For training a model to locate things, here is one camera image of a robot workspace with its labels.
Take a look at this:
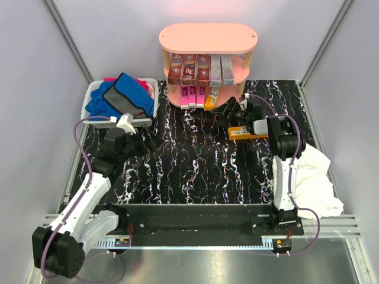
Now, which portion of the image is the orange barcode toothpaste box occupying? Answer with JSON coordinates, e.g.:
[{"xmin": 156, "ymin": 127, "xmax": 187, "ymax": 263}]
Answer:
[{"xmin": 204, "ymin": 87, "xmax": 220, "ymax": 111}]

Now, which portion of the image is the pink cloth in basket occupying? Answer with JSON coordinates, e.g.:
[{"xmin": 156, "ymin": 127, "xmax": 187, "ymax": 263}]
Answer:
[{"xmin": 103, "ymin": 78, "xmax": 155, "ymax": 99}]

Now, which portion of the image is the blue cloth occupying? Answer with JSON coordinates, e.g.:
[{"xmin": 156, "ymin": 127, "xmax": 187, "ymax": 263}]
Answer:
[{"xmin": 85, "ymin": 73, "xmax": 155, "ymax": 124}]

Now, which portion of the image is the purple cable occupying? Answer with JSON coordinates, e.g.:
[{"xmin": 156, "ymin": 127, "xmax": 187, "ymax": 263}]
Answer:
[
  {"xmin": 40, "ymin": 115, "xmax": 124, "ymax": 282},
  {"xmin": 244, "ymin": 93, "xmax": 320, "ymax": 257}
]

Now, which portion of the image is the pink BeYou box back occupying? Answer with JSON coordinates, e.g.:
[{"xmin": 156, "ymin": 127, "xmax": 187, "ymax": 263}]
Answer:
[{"xmin": 180, "ymin": 85, "xmax": 189, "ymax": 109}]

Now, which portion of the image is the orange R&O toothpaste box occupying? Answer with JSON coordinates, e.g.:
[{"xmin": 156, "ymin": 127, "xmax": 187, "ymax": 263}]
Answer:
[{"xmin": 227, "ymin": 126, "xmax": 268, "ymax": 140}]

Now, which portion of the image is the white crumpled cloth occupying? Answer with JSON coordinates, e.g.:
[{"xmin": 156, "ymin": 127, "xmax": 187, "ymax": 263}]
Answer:
[{"xmin": 272, "ymin": 144, "xmax": 345, "ymax": 220}]

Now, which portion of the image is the silver grey toothpaste box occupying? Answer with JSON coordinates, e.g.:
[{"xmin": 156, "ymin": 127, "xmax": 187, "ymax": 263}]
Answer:
[{"xmin": 221, "ymin": 54, "xmax": 234, "ymax": 86}]

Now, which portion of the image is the pink three-tier shelf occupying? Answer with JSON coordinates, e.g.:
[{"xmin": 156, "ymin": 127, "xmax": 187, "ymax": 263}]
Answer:
[{"xmin": 159, "ymin": 23, "xmax": 258, "ymax": 107}]

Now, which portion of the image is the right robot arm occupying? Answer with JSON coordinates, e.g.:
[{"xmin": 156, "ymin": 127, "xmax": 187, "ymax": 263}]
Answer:
[{"xmin": 211, "ymin": 94, "xmax": 306, "ymax": 235}]

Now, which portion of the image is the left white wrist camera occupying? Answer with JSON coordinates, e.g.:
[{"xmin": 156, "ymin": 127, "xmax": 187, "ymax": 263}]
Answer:
[{"xmin": 110, "ymin": 113, "xmax": 136, "ymax": 134}]

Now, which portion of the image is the grey black-trimmed cloth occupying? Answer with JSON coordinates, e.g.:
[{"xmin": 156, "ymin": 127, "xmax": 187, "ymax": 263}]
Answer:
[{"xmin": 102, "ymin": 73, "xmax": 154, "ymax": 118}]

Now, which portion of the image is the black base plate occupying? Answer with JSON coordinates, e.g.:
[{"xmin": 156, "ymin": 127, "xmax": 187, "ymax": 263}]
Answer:
[{"xmin": 94, "ymin": 204, "xmax": 304, "ymax": 237}]

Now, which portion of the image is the red 3D toothpaste box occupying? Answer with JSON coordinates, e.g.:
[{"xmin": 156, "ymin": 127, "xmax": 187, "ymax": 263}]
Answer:
[
  {"xmin": 167, "ymin": 53, "xmax": 185, "ymax": 85},
  {"xmin": 181, "ymin": 54, "xmax": 197, "ymax": 86},
  {"xmin": 196, "ymin": 54, "xmax": 211, "ymax": 87}
]

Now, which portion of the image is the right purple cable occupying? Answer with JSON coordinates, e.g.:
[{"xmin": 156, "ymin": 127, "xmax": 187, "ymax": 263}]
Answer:
[{"xmin": 244, "ymin": 93, "xmax": 320, "ymax": 257}]

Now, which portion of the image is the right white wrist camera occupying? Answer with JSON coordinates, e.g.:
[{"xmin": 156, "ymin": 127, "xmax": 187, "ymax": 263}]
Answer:
[{"xmin": 239, "ymin": 93, "xmax": 250, "ymax": 111}]

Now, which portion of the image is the pink BeYou box front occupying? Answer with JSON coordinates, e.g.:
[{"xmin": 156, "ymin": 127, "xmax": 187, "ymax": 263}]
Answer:
[{"xmin": 196, "ymin": 86, "xmax": 205, "ymax": 108}]

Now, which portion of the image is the pink beyou box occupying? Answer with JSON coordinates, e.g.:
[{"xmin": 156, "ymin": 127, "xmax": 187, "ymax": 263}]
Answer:
[
  {"xmin": 187, "ymin": 86, "xmax": 197, "ymax": 108},
  {"xmin": 180, "ymin": 85, "xmax": 189, "ymax": 109},
  {"xmin": 196, "ymin": 86, "xmax": 205, "ymax": 108}
]

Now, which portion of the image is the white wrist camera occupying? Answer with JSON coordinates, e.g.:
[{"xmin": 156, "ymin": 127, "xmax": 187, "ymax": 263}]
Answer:
[
  {"xmin": 110, "ymin": 113, "xmax": 136, "ymax": 134},
  {"xmin": 239, "ymin": 93, "xmax": 250, "ymax": 111}
]

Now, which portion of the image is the white plastic basket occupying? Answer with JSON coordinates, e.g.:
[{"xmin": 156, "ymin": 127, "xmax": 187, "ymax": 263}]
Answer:
[{"xmin": 81, "ymin": 78, "xmax": 159, "ymax": 129}]

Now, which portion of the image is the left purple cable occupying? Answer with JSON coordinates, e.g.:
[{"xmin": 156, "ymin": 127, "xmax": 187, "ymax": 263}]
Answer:
[{"xmin": 40, "ymin": 115, "xmax": 124, "ymax": 282}]

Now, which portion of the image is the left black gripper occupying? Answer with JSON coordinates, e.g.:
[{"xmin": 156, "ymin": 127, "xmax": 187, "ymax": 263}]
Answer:
[{"xmin": 119, "ymin": 125, "xmax": 163, "ymax": 162}]

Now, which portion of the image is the grey Protefix toothpaste box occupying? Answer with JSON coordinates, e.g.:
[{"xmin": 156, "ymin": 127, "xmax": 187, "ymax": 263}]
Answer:
[{"xmin": 210, "ymin": 54, "xmax": 222, "ymax": 87}]

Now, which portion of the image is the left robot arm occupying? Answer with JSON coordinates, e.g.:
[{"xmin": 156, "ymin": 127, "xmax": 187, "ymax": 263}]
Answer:
[{"xmin": 32, "ymin": 127, "xmax": 163, "ymax": 279}]

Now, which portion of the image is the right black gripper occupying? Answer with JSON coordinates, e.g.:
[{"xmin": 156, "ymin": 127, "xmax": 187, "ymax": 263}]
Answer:
[{"xmin": 210, "ymin": 97, "xmax": 250, "ymax": 131}]

